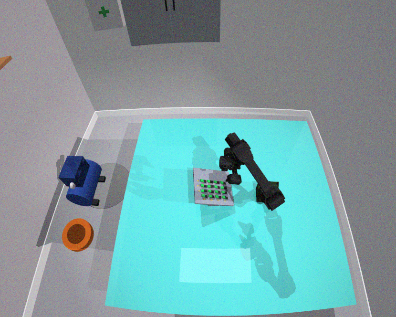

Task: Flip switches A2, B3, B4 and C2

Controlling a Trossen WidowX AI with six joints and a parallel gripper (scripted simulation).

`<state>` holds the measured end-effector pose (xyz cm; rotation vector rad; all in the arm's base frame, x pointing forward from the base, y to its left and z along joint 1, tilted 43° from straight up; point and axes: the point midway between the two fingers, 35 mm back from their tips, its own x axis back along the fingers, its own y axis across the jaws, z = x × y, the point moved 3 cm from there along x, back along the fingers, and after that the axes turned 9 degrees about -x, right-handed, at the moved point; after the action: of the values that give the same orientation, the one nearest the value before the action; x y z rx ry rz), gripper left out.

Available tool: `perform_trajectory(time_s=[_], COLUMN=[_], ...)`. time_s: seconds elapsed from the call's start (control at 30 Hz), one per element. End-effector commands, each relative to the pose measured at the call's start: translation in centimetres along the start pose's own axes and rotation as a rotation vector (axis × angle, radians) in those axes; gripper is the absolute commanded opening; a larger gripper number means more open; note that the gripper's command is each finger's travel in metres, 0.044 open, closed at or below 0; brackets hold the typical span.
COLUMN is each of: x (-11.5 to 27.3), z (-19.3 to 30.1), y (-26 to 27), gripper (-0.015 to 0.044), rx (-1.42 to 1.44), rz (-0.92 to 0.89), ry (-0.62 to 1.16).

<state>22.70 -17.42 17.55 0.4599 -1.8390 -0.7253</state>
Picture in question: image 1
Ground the grey switch panel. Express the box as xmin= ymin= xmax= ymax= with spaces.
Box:
xmin=193 ymin=168 xmax=234 ymax=206

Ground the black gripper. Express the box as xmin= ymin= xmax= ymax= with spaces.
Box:
xmin=224 ymin=148 xmax=244 ymax=185

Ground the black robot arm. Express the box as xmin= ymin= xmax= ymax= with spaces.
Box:
xmin=219 ymin=132 xmax=285 ymax=211

